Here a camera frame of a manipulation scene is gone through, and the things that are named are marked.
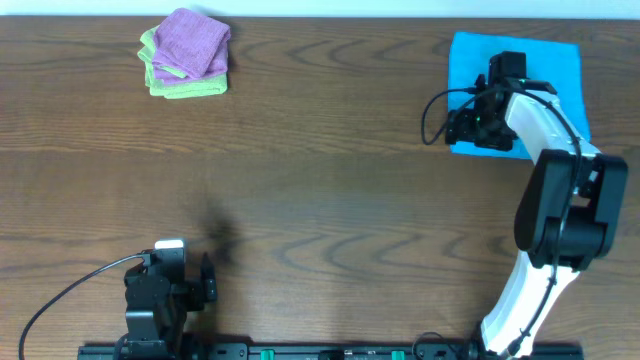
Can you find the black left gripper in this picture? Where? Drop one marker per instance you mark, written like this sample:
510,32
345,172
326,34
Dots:
208,282

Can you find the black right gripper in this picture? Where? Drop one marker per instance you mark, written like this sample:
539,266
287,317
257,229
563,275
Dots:
460,126

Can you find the blue microfibre cloth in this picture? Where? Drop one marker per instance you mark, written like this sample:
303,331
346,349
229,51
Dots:
556,63

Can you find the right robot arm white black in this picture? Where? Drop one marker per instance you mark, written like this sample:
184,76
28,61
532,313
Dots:
567,216

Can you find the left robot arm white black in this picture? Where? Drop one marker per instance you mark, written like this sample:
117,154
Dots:
160,331

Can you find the green folded cloth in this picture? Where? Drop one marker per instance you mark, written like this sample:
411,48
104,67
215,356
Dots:
184,89

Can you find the purple folded cloth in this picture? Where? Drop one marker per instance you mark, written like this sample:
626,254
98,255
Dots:
193,44

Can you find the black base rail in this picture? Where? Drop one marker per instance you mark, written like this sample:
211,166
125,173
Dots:
427,351

